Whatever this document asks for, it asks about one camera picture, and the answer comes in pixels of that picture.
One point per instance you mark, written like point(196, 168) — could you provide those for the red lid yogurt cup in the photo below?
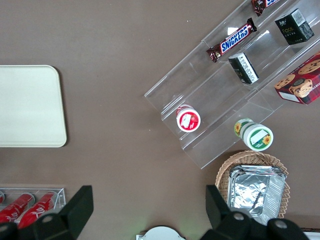
point(188, 120)

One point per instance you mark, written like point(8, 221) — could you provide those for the white rectangular snack bin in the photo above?
point(311, 233)

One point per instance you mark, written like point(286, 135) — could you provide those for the green lid yogurt cup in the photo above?
point(257, 136)

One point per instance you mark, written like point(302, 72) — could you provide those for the aluminium foil container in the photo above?
point(252, 192)

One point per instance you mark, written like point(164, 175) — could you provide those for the clear acrylic bottle rack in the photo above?
point(61, 197)

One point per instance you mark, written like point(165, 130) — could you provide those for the Snickers chocolate bar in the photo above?
point(233, 40)
point(262, 5)

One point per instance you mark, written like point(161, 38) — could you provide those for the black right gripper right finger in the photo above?
point(220, 220)

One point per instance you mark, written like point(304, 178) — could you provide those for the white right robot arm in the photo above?
point(161, 233)

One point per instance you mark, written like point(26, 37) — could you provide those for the cream plastic tray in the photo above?
point(27, 107)

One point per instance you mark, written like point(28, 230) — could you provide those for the light wicker basket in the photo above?
point(225, 165)

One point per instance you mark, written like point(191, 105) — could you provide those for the clear acrylic stepped shelf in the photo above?
point(217, 100)

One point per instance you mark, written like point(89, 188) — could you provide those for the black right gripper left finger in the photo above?
point(72, 212)

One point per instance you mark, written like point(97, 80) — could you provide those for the small black carton box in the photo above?
point(243, 68)
point(293, 27)

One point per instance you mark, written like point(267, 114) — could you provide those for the red plaid cookie box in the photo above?
point(300, 85)

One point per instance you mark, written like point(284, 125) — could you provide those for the red cola bottle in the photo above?
point(37, 210)
point(15, 208)
point(1, 197)

